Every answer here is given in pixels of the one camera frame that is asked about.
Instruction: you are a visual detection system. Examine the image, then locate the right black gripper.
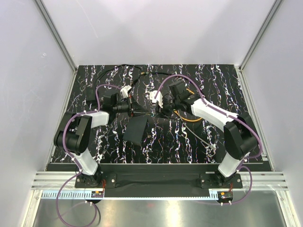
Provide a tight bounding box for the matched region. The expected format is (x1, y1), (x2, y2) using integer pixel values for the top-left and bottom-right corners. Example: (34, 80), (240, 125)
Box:
(155, 97), (180, 120)

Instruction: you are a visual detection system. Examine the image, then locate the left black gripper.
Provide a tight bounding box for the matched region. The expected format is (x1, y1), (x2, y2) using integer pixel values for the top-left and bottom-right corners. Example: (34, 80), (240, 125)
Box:
(113, 95), (149, 118)

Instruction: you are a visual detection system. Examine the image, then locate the grey ethernet cable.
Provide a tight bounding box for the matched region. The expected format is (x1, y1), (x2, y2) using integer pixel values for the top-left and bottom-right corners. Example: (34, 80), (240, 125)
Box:
(183, 124), (218, 150)

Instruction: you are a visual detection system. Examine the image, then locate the black cable gold connector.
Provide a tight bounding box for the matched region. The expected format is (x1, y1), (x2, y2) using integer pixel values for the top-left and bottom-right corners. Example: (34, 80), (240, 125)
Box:
(140, 71), (204, 123)

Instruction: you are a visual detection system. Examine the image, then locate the black power adapter cable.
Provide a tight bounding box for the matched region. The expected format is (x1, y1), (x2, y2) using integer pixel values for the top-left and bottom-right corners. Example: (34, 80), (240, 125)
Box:
(85, 63), (143, 109)

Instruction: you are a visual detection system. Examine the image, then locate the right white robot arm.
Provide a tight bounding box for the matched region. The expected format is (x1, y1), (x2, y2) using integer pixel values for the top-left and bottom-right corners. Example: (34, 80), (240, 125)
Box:
(149, 81), (259, 188)

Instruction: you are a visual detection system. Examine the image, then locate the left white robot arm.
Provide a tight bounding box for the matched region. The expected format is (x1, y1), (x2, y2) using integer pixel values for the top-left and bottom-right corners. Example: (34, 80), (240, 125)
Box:
(53, 92), (149, 187)

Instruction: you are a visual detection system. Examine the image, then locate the black marble pattern mat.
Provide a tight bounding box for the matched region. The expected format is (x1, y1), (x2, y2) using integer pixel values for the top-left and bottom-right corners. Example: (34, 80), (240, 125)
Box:
(67, 64), (248, 164)

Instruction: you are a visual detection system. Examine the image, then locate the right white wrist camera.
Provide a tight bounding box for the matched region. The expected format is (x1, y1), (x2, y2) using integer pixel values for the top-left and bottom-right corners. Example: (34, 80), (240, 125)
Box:
(149, 90), (163, 108)

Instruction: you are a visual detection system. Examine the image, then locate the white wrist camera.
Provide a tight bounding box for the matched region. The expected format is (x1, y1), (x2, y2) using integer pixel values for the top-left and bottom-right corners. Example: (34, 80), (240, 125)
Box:
(120, 85), (132, 99)
(149, 90), (163, 108)

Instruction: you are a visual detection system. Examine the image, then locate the orange ethernet cable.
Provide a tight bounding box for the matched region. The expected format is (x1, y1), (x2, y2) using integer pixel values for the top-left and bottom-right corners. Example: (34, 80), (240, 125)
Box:
(175, 87), (204, 123)

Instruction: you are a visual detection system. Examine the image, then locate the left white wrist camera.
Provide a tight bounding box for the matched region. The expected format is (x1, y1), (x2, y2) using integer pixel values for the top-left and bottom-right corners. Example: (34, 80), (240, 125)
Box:
(120, 85), (132, 99)

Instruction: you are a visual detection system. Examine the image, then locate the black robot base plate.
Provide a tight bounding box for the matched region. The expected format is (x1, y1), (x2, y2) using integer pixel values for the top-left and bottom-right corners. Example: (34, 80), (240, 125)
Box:
(75, 164), (243, 200)

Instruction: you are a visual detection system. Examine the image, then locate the white slotted cable duct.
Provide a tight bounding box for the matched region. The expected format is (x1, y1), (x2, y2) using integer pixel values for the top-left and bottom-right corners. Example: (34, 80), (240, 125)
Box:
(42, 189), (218, 201)

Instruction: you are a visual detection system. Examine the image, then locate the aluminium front rail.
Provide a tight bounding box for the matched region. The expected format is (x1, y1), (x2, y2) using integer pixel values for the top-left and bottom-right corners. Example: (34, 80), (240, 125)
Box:
(31, 172), (288, 191)

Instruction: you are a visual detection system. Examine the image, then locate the left aluminium frame post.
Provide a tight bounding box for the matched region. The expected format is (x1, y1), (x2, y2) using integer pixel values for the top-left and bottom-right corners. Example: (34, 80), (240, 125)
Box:
(33, 0), (78, 73)

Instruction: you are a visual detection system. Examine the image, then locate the aluminium frame post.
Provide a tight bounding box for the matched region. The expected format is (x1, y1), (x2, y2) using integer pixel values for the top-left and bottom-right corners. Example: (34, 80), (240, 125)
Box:
(33, 0), (78, 73)
(239, 0), (284, 72)

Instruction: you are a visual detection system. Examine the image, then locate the right aluminium frame post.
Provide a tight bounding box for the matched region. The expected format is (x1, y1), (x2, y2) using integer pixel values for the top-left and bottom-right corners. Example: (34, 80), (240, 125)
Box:
(239, 0), (284, 72)

